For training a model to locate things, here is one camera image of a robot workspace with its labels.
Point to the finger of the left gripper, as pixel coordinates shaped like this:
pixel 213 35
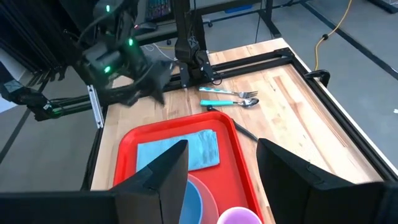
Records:
pixel 164 77
pixel 152 79

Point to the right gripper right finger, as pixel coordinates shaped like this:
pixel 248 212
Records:
pixel 311 202

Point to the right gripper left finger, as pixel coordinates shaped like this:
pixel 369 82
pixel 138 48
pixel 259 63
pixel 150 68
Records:
pixel 93 208

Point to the pink plastic mug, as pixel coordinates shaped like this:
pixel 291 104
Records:
pixel 239 216

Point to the teal cloth napkin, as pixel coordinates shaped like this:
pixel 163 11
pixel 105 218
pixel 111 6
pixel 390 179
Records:
pixel 202 149

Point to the pink plastic plate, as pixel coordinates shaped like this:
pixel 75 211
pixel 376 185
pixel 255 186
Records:
pixel 210 202

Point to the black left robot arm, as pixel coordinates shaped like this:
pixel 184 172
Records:
pixel 109 21

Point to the red plastic tray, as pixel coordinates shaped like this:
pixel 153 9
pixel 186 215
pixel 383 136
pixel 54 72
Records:
pixel 230 174

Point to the black computer mouse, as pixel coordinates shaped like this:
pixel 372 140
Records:
pixel 147 25

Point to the keyboard with coloured keys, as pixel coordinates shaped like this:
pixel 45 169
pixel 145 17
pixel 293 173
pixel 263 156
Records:
pixel 157 7

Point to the small blue bin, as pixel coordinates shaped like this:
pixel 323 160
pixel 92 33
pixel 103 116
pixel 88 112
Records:
pixel 237 8

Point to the silver aluminium bracket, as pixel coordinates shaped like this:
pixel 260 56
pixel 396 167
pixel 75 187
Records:
pixel 95 105

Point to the black aluminium table frame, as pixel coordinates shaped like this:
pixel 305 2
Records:
pixel 255 62

